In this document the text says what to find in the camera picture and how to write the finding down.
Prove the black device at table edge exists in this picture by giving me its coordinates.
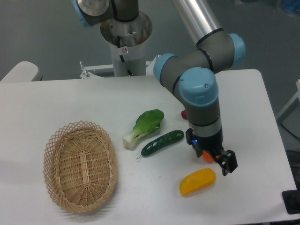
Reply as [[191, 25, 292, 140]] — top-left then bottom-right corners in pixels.
[[282, 190, 300, 215]]

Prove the white furniture at right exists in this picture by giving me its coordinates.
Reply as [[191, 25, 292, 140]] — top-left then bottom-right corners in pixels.
[[276, 80, 300, 124]]

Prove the dark green cucumber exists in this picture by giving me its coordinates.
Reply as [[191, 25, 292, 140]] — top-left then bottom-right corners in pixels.
[[137, 130, 185, 159]]

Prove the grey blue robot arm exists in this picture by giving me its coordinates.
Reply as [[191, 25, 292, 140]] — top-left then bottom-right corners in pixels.
[[73, 0, 246, 175]]

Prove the green bok choy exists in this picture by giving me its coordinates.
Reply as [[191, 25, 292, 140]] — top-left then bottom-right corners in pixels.
[[123, 109, 165, 149]]

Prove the orange round fruit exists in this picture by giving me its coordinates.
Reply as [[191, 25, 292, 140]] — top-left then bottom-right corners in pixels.
[[202, 151, 215, 163]]

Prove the white chair armrest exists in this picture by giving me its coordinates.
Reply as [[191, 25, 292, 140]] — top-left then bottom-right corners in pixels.
[[1, 61, 43, 83]]

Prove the woven wicker basket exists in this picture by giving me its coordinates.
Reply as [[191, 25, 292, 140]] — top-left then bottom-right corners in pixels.
[[43, 121, 118, 213]]

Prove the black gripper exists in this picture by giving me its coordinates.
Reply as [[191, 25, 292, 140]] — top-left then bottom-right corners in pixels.
[[186, 128, 238, 176]]

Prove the red fruit behind arm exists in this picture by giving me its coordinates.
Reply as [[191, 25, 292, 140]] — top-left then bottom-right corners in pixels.
[[181, 110, 187, 120]]

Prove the yellow bell pepper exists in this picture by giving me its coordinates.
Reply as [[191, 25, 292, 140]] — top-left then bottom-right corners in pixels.
[[179, 168, 216, 196]]

